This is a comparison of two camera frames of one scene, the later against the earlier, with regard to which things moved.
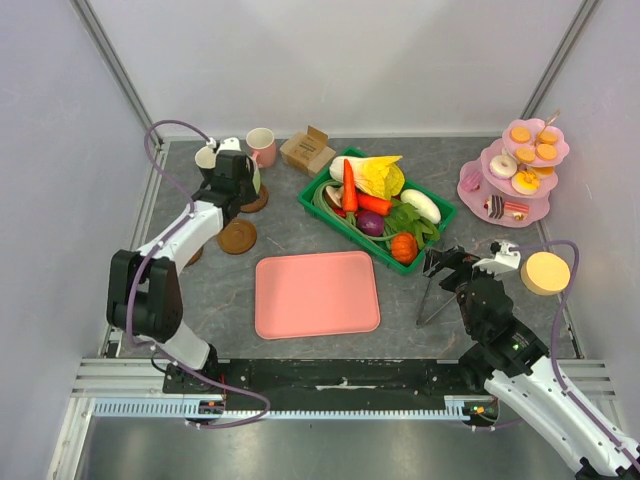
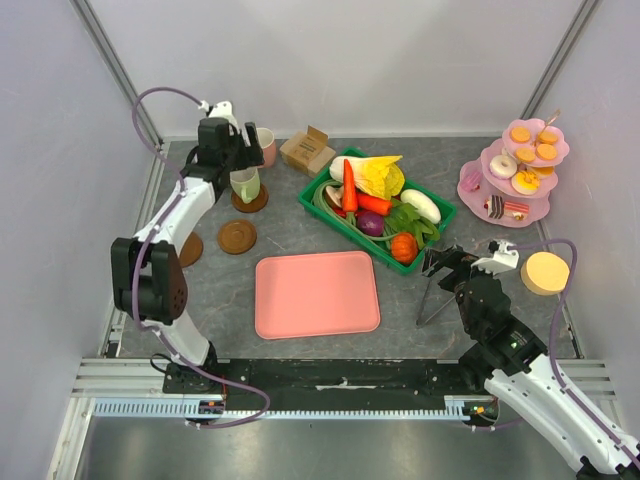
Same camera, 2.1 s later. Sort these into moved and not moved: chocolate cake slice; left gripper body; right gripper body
Moved: left gripper body
Not moved: right gripper body; chocolate cake slice
